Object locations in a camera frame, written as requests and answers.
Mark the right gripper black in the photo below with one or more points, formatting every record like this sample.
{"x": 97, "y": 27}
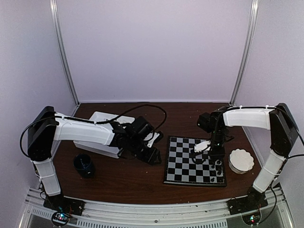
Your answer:
{"x": 220, "y": 153}

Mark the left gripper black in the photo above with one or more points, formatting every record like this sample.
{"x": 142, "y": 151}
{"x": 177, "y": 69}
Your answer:
{"x": 151, "y": 157}

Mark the white plastic compartment tray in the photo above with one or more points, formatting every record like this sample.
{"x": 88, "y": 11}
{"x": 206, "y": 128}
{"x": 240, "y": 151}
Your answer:
{"x": 102, "y": 139}

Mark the black white chess board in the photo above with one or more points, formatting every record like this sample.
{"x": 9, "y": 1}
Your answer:
{"x": 183, "y": 167}

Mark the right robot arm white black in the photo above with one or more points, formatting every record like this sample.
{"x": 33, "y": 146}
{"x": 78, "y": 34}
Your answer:
{"x": 276, "y": 123}

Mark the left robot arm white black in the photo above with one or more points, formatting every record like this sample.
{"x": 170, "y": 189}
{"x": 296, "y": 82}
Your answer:
{"x": 50, "y": 126}

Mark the white scalloped bowl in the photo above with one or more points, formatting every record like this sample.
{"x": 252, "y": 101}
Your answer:
{"x": 240, "y": 161}

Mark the dark blue mug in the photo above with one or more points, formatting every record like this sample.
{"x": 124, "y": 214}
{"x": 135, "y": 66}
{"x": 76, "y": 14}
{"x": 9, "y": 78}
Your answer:
{"x": 84, "y": 165}

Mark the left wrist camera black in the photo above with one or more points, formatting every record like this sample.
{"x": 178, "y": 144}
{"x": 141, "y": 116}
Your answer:
{"x": 141, "y": 126}

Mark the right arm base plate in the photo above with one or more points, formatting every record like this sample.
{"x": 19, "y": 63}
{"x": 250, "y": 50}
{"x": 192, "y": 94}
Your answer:
{"x": 243, "y": 204}

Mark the aluminium front rail frame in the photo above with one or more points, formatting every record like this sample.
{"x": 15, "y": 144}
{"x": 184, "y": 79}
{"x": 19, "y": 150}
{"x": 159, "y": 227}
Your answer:
{"x": 209, "y": 214}

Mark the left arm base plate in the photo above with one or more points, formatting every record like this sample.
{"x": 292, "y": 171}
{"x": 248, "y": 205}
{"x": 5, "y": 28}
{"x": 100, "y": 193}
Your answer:
{"x": 61, "y": 203}

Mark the right aluminium corner post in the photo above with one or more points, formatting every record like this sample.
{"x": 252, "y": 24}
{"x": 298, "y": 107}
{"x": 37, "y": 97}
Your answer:
{"x": 248, "y": 43}

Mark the aluminium corner post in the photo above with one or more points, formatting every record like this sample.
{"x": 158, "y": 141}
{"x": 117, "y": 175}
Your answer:
{"x": 63, "y": 55}
{"x": 248, "y": 43}

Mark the left aluminium corner post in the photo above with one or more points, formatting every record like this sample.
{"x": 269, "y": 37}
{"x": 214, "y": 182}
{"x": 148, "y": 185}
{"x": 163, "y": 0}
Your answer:
{"x": 63, "y": 55}

